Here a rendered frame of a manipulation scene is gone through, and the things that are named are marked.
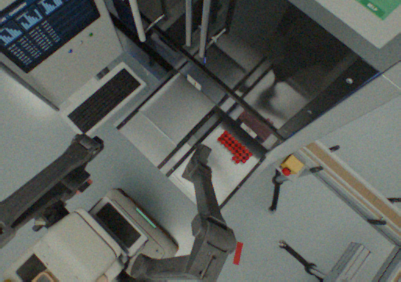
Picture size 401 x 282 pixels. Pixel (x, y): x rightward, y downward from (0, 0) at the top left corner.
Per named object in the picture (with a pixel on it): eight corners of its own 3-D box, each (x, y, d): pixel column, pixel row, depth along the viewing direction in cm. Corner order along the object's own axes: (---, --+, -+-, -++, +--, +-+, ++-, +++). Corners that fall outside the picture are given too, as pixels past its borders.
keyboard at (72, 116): (124, 68, 163) (123, 66, 160) (141, 84, 160) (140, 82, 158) (67, 116, 154) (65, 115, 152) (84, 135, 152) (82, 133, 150)
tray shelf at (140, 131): (178, 63, 159) (178, 62, 157) (279, 150, 149) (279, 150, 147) (113, 125, 148) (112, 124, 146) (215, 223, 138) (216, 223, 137)
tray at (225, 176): (218, 125, 149) (219, 124, 145) (258, 160, 145) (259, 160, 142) (171, 175, 141) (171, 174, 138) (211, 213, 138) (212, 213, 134)
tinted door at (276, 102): (205, 67, 120) (222, -58, 63) (287, 137, 114) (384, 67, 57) (204, 68, 120) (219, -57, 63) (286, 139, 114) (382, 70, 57)
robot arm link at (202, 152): (188, 168, 105) (207, 179, 107) (203, 140, 107) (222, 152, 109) (179, 165, 116) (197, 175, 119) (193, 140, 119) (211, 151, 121)
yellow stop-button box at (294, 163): (289, 153, 138) (294, 151, 132) (301, 164, 137) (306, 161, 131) (279, 165, 137) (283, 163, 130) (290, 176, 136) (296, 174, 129)
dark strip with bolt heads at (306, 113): (262, 142, 135) (362, 56, 58) (270, 149, 134) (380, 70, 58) (261, 144, 135) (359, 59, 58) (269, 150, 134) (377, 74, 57)
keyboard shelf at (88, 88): (113, 53, 167) (113, 51, 165) (147, 85, 163) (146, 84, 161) (51, 105, 158) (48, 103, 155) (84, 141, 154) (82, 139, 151)
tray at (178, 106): (186, 67, 156) (186, 64, 153) (222, 99, 152) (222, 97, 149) (139, 111, 149) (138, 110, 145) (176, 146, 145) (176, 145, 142)
